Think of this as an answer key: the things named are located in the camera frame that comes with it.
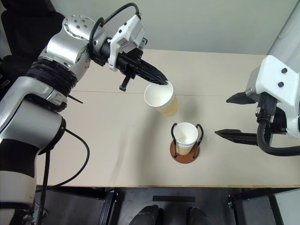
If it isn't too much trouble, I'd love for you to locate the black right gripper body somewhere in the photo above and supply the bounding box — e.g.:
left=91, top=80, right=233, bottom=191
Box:
left=263, top=106, right=288, bottom=146

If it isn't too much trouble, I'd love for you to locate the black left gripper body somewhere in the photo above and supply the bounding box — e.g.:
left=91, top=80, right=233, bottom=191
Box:
left=116, top=48, right=144, bottom=92

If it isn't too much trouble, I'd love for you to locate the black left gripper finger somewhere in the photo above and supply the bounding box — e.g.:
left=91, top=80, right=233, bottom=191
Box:
left=135, top=69, right=170, bottom=86
left=139, top=60, right=169, bottom=82

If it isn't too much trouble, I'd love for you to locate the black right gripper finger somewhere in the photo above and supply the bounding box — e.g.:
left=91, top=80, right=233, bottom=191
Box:
left=214, top=128, right=261, bottom=146
left=225, top=91, right=261, bottom=105

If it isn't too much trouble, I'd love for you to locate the orange ripple paper cup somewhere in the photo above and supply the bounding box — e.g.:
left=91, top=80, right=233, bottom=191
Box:
left=143, top=81, right=179, bottom=117
left=177, top=143, right=195, bottom=156
left=174, top=122, right=199, bottom=147

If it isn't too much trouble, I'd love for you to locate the dark rounded shape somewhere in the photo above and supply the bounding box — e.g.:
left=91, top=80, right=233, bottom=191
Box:
left=128, top=205, right=165, bottom=225
left=188, top=206, right=208, bottom=225

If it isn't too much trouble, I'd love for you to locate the black flat bar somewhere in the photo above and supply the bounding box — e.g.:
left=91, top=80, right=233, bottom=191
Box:
left=152, top=195, right=196, bottom=202

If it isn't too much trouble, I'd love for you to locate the black fabric chair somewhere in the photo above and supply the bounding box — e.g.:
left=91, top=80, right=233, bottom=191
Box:
left=0, top=0, right=65, bottom=94

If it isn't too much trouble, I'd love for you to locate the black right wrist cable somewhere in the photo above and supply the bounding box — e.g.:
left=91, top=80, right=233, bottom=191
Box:
left=256, top=93, right=300, bottom=157

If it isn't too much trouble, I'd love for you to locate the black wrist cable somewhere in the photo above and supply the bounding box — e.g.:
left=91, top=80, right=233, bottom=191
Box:
left=88, top=2, right=141, bottom=57
left=256, top=93, right=300, bottom=157

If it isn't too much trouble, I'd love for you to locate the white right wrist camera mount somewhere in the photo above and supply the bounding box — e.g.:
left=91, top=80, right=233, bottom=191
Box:
left=245, top=55, right=300, bottom=139

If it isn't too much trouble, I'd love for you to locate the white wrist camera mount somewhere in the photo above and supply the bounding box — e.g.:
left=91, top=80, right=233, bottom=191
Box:
left=245, top=55, right=300, bottom=139
left=106, top=14, right=149, bottom=72

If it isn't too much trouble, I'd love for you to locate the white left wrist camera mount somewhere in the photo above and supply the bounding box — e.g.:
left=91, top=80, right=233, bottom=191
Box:
left=106, top=14, right=149, bottom=72

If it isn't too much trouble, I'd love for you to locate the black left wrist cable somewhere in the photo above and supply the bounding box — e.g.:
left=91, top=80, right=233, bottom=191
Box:
left=88, top=2, right=141, bottom=57

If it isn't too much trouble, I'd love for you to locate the brown round cup holder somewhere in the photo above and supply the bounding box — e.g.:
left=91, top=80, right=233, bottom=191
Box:
left=169, top=122, right=204, bottom=164

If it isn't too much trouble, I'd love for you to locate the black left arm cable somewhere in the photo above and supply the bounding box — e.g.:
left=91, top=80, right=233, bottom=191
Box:
left=39, top=127, right=90, bottom=211

